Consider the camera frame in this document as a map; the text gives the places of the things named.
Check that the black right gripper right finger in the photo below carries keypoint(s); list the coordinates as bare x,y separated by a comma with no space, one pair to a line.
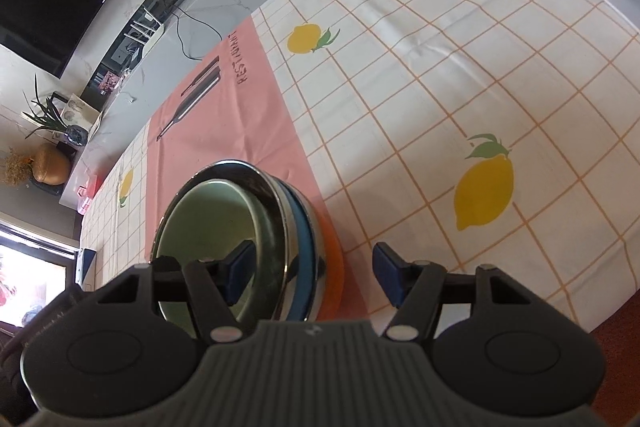
413,290

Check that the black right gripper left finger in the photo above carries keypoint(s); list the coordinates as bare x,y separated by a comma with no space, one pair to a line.
214,287

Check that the green ceramic bowl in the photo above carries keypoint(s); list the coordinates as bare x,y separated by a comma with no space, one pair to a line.
217,220

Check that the orange steel bowl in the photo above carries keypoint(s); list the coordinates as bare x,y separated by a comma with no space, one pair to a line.
335,270

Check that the blue steel bowl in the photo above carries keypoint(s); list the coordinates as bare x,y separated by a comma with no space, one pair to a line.
304,276

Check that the pink restaurant table runner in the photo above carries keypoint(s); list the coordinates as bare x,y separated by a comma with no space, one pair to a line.
257,114

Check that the golden round vase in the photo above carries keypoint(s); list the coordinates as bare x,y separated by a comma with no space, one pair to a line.
50,166

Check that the lemon checked tablecloth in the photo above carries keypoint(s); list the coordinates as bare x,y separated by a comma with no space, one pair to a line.
468,132

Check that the spiky plant in vase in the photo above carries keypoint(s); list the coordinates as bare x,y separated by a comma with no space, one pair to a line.
46,116

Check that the white wifi router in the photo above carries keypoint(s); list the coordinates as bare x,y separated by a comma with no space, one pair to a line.
144,29

